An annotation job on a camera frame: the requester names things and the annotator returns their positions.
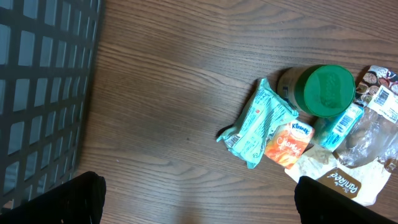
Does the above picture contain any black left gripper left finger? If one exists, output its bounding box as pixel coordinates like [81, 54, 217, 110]
[1, 171, 106, 224]

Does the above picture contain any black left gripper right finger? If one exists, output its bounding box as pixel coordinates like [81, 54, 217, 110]
[294, 176, 397, 224]

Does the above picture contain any brown white snack pouch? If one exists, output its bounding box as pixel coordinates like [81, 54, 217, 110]
[285, 65, 397, 206]

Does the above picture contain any orange tissue pack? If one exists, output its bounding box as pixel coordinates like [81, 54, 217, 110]
[265, 119, 315, 169]

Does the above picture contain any small teal carton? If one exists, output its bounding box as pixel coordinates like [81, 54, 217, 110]
[312, 103, 364, 152]

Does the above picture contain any teal tissue pack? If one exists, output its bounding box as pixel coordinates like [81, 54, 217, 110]
[217, 78, 299, 169]

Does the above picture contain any green capped bottle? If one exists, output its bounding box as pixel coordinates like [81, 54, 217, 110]
[277, 65, 356, 118]

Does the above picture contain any grey plastic mesh basket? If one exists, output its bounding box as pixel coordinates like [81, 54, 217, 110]
[1, 0, 105, 213]

